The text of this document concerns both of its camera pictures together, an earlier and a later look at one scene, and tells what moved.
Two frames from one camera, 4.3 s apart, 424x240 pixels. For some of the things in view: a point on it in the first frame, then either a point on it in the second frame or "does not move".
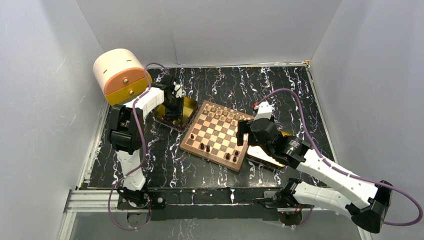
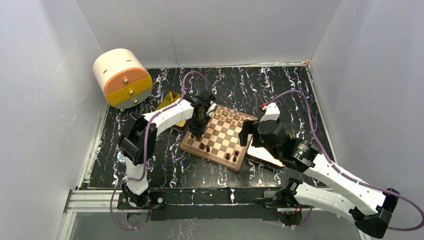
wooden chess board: [212, 136] does not move
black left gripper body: [174, 108] → [197, 125]
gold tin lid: [258, 154] does not move
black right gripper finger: [244, 127] does not move
